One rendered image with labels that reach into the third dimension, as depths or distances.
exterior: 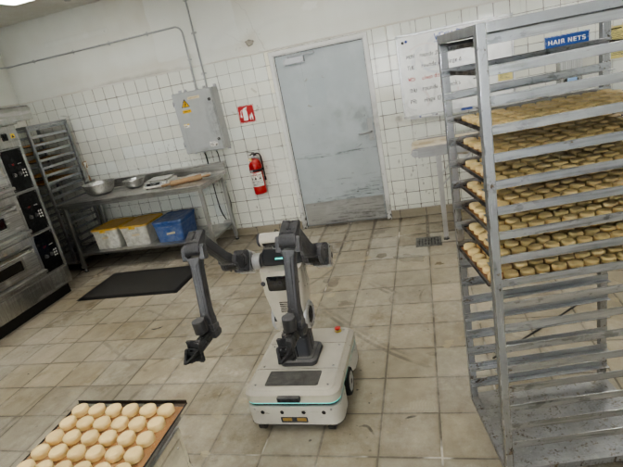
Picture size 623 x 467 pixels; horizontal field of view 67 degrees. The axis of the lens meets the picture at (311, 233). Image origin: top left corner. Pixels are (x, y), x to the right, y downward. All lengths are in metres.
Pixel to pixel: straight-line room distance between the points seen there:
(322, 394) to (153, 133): 4.47
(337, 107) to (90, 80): 3.06
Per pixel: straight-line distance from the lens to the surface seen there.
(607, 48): 1.75
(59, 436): 1.67
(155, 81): 6.15
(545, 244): 1.86
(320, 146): 5.58
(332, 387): 2.55
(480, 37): 1.57
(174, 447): 1.60
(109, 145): 6.63
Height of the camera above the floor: 1.77
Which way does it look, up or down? 18 degrees down
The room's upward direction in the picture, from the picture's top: 11 degrees counter-clockwise
